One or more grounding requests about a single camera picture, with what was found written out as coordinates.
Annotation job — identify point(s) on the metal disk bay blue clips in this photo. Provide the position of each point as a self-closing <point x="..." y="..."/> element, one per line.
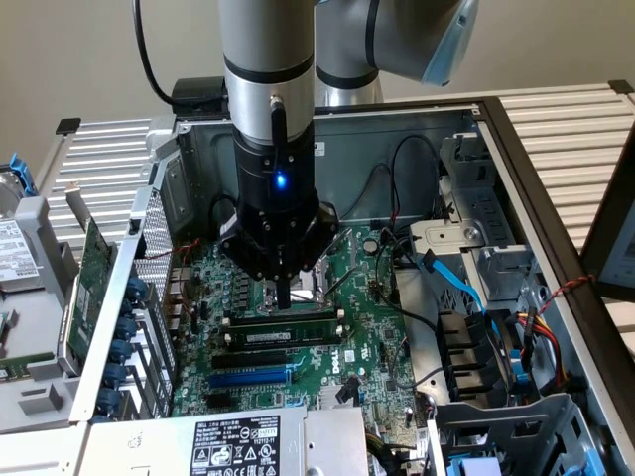
<point x="521" y="421"/>

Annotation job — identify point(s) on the metal drive cage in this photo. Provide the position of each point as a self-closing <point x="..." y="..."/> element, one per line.
<point x="496" y="277"/>

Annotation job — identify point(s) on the metal socket locking lever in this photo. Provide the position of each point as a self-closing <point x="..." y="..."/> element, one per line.
<point x="342" y="283"/>

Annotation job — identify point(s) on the blue expansion card retainer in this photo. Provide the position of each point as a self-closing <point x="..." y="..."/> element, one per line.
<point x="125" y="328"/>

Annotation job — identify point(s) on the green RAM stick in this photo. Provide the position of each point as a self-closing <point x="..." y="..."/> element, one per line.
<point x="25" y="368"/>

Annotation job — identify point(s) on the open PC case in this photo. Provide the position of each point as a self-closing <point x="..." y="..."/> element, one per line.
<point x="347" y="144"/>

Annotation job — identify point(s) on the CPU socket with metal frame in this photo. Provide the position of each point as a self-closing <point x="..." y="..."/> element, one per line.
<point x="310" y="295"/>

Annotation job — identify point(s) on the blue expansion slot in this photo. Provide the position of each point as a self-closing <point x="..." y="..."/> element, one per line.
<point x="248" y="381"/>

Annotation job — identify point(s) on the silver finned chipset heatsink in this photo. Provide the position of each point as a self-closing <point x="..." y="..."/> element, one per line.
<point x="330" y="394"/>

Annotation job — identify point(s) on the black table end cap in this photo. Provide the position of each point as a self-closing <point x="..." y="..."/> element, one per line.
<point x="620" y="86"/>
<point x="68" y="126"/>

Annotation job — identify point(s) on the black plastic fan shroud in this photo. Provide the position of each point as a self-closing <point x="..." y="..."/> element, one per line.
<point x="461" y="347"/>

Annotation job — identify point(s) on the grey power supply with label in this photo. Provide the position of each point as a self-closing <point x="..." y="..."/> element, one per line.
<point x="149" y="446"/>

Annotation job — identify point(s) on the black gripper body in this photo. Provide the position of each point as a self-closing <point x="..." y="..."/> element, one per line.
<point x="258" y="188"/>

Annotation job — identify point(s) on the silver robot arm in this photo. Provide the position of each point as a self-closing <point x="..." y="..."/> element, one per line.
<point x="268" y="49"/>

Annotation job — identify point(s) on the green graphics card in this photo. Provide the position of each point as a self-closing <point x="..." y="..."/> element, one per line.
<point x="89" y="287"/>

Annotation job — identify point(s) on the long black expansion slot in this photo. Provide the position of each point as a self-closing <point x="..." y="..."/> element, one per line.
<point x="248" y="362"/>

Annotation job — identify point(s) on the green motherboard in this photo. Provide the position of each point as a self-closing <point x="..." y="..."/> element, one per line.
<point x="367" y="317"/>

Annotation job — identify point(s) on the hard disk with blue bracket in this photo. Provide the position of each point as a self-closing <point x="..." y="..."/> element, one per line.
<point x="15" y="248"/>

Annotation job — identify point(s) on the black control box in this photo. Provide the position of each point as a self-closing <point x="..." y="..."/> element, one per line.
<point x="198" y="94"/>

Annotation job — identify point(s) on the short black expansion slot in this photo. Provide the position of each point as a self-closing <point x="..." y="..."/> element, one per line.
<point x="220" y="400"/>

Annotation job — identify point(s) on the silver CPU chip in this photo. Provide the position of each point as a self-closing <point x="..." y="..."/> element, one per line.
<point x="7" y="320"/>

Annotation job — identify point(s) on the black framed screen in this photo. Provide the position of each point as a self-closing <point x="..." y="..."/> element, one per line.
<point x="617" y="258"/>

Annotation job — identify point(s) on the RAM stick with white sticker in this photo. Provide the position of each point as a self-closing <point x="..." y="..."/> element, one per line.
<point x="268" y="337"/>

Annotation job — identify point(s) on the RAM slot white latches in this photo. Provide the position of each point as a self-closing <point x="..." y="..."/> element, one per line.
<point x="227" y="339"/>
<point x="278" y="321"/>

